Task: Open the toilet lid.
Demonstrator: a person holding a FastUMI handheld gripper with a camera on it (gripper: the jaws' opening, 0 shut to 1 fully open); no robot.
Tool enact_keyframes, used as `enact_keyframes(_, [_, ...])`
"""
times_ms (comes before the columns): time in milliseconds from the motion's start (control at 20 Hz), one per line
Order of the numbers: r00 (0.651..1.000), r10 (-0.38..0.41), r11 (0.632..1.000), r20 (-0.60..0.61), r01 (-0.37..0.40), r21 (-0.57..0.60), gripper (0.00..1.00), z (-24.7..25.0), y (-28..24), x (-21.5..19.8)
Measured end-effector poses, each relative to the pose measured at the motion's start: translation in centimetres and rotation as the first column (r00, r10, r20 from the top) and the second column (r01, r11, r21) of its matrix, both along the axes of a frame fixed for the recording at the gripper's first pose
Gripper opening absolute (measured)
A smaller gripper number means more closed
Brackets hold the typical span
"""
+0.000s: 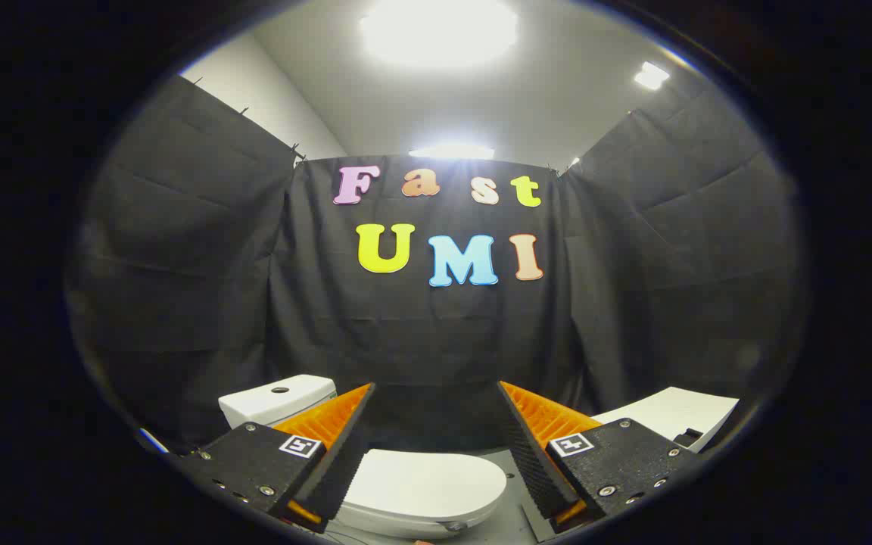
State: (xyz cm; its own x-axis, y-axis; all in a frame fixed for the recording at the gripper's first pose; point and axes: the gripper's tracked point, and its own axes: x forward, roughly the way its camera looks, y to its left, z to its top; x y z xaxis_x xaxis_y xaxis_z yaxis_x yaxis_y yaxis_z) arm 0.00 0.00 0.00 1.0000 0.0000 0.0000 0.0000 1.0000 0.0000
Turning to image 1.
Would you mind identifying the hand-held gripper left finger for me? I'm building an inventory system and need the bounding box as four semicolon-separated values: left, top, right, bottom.
175;382;377;534

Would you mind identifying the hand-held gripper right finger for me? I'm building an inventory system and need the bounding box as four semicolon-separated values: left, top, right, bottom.
495;380;703;534

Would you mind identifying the white toilet lid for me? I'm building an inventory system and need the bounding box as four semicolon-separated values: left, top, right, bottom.
338;449;509;525

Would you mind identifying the white ceramic toilet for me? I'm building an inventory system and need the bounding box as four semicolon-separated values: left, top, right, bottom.
218;375;499;540

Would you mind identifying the black backdrop cloth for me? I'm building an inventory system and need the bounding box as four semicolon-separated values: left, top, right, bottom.
65;74;808;456

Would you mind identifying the grey drawer cabinet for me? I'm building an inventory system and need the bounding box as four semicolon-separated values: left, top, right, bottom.
591;387;740;453

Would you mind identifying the small square ceiling light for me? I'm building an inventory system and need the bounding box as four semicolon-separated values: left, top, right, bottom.
634;61;671;91

